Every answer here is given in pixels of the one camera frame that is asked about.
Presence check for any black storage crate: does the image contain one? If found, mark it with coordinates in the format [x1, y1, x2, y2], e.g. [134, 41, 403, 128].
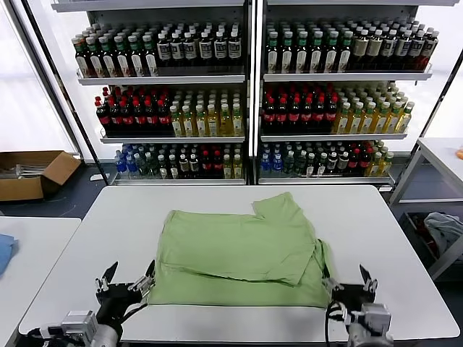
[401, 211, 441, 268]

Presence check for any silver metal bars bundle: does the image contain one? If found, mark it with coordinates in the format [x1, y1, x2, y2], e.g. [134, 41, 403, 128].
[0, 163, 50, 179]

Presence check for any dark bottle with pale label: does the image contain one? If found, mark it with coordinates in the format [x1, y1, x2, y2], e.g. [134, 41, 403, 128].
[383, 29, 398, 70]
[396, 29, 412, 70]
[410, 29, 426, 70]
[353, 29, 370, 70]
[369, 28, 384, 70]
[423, 27, 441, 70]

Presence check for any black bottle blue-white label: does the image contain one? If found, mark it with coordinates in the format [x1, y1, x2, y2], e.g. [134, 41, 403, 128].
[227, 29, 242, 67]
[198, 30, 213, 68]
[182, 30, 196, 68]
[170, 31, 184, 68]
[156, 31, 171, 68]
[213, 30, 228, 67]

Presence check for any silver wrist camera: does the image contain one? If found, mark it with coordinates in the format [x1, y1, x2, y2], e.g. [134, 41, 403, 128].
[59, 309, 99, 343]
[356, 303, 394, 337]

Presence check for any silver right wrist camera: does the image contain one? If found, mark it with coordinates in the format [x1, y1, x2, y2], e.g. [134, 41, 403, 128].
[356, 303, 394, 337]

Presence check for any grey metal shelving unit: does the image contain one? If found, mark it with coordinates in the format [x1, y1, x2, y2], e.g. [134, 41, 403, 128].
[255, 0, 456, 191]
[50, 0, 256, 185]

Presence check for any grey frame side table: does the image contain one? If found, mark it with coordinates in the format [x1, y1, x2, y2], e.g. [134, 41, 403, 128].
[388, 136, 463, 281]

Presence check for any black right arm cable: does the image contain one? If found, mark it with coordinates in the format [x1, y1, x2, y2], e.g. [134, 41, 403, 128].
[324, 301, 350, 344]

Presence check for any brown cardboard box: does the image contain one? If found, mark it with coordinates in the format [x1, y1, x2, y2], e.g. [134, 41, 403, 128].
[0, 150, 82, 202]

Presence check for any dark tea bottle brown cap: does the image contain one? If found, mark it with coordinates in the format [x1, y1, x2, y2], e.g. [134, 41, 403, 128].
[74, 33, 89, 77]

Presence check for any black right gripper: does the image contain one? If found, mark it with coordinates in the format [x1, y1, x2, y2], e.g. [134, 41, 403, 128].
[320, 263, 379, 314]

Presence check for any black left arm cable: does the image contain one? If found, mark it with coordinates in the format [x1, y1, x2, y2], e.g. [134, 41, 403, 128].
[121, 301, 150, 321]

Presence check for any black window frame post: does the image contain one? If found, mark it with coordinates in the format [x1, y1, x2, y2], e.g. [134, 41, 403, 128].
[25, 0, 111, 184]
[430, 46, 463, 139]

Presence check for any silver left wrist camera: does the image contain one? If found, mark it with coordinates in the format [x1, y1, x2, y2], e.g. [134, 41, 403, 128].
[59, 309, 99, 343]

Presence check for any cola bottle red cap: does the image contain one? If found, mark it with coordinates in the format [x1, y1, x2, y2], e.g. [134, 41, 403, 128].
[326, 95, 339, 133]
[287, 95, 302, 133]
[274, 95, 289, 133]
[261, 95, 276, 133]
[132, 98, 147, 136]
[120, 99, 135, 136]
[313, 95, 328, 133]
[157, 98, 171, 136]
[94, 95, 110, 136]
[145, 98, 159, 136]
[300, 95, 315, 133]
[108, 99, 122, 136]

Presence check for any grey crumpled cloth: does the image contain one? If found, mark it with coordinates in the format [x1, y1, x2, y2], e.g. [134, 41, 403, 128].
[423, 212, 463, 254]

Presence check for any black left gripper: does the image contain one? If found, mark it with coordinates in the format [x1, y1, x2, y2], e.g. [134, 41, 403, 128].
[94, 259, 157, 326]

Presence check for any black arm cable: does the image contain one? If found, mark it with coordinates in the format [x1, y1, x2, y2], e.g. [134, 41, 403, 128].
[121, 301, 150, 321]
[324, 301, 350, 344]

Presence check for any light green shirt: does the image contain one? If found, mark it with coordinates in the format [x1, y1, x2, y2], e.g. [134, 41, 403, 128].
[146, 191, 334, 309]

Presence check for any yellow tea bottle white cap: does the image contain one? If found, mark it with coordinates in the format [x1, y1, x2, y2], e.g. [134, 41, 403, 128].
[349, 101, 365, 134]
[195, 103, 208, 137]
[399, 101, 415, 132]
[332, 101, 353, 134]
[170, 103, 183, 137]
[362, 101, 378, 134]
[375, 101, 391, 134]
[207, 103, 221, 137]
[388, 101, 403, 133]
[219, 103, 233, 137]
[231, 103, 245, 137]
[182, 103, 195, 137]

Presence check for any dark tea bottle green cap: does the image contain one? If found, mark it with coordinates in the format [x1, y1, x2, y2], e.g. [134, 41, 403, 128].
[266, 30, 281, 73]
[87, 35, 103, 77]
[281, 30, 295, 73]
[114, 34, 130, 77]
[323, 30, 339, 73]
[338, 30, 353, 72]
[142, 33, 159, 77]
[309, 30, 324, 73]
[100, 35, 116, 77]
[128, 33, 145, 77]
[294, 30, 310, 73]

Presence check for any blue folded cloth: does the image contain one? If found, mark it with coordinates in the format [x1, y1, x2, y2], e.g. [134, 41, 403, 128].
[0, 233, 19, 278]

